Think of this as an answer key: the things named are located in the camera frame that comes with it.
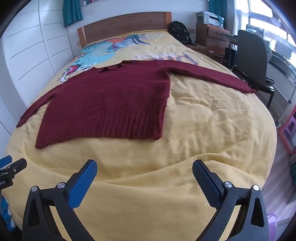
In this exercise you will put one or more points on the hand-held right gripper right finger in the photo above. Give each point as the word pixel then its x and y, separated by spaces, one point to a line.
pixel 208 185

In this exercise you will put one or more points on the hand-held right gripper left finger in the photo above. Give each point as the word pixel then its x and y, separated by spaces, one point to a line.
pixel 79 187

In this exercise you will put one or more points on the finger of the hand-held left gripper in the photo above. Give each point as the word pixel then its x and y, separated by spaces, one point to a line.
pixel 4 161
pixel 18 164

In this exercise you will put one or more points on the maroon knitted sweater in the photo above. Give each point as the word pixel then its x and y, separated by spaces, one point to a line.
pixel 104 104

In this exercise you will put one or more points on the blue white cloth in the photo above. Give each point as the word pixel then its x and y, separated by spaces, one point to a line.
pixel 5 210

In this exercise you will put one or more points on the bed with yellow cartoon cover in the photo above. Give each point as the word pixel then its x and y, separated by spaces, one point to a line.
pixel 203 120

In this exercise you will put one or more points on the purple plastic container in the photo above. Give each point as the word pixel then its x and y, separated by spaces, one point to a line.
pixel 272 222

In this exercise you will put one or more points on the teal striped stack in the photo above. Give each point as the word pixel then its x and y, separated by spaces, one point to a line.
pixel 292 166

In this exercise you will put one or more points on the pink plastic rack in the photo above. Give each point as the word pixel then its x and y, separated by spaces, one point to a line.
pixel 288 132

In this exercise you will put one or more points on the white wardrobe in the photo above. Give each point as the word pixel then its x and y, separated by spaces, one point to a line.
pixel 34 46

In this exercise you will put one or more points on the black paper bag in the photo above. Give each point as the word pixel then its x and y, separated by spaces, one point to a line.
pixel 230 56

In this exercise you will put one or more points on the grey office chair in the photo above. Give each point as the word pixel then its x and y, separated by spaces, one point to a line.
pixel 251 55

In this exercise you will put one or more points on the low wooden nightstand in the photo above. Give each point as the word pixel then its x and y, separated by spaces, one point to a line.
pixel 197 48

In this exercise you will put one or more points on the wooden drawer cabinet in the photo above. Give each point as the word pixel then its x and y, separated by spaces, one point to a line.
pixel 215 39

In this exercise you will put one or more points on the dark desk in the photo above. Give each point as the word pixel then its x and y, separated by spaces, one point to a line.
pixel 233 38

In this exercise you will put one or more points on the black backpack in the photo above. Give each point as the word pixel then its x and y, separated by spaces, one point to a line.
pixel 179 31

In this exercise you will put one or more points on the teal curtain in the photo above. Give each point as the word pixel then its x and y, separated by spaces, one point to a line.
pixel 72 11
pixel 218 8

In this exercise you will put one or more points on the white printer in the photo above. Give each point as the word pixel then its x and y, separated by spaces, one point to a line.
pixel 209 18

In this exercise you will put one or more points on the wooden headboard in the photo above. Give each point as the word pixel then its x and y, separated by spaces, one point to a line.
pixel 127 25

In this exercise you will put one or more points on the row of books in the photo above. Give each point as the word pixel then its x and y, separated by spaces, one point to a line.
pixel 91 1

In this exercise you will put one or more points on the window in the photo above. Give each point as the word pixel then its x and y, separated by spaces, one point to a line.
pixel 266 14

